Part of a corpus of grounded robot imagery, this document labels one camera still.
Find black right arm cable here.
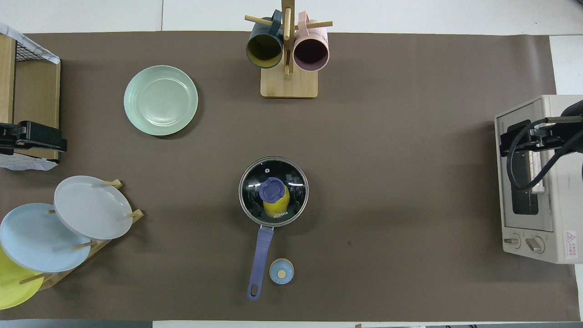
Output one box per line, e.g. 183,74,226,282
506,116,583,191

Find dark pot purple handle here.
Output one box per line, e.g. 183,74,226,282
239,156,309,301

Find brown table mat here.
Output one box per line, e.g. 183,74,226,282
0,31,580,322

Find black wire basket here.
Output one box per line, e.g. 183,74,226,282
15,39,51,62

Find yellow plate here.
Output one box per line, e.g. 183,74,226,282
0,246,45,310

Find wooden shelf boards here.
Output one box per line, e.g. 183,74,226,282
0,34,61,162

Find grey plate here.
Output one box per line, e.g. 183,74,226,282
54,175,133,241

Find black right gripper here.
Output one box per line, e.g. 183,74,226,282
500,119,568,158

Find light blue plate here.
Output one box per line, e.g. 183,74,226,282
0,203,92,273

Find dark teal mug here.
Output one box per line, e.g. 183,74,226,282
246,10,284,69

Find white translucent plastic item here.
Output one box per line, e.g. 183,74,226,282
0,153,59,171

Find wooden plate rack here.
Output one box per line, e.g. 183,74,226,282
18,179,144,292

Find glass lid purple knob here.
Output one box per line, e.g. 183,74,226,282
239,156,309,227

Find wooden mug tree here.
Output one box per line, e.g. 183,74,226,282
245,0,333,99

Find beige toaster oven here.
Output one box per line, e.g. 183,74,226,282
495,95,583,265

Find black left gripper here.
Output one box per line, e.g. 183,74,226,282
0,121,67,155

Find mint green plate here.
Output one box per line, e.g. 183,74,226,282
123,65,199,136

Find white crumpled bag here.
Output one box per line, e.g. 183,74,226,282
0,22,61,64

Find pink ribbed mug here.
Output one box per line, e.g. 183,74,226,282
293,11,330,72

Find yellow lemon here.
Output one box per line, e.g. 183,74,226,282
263,184,291,218

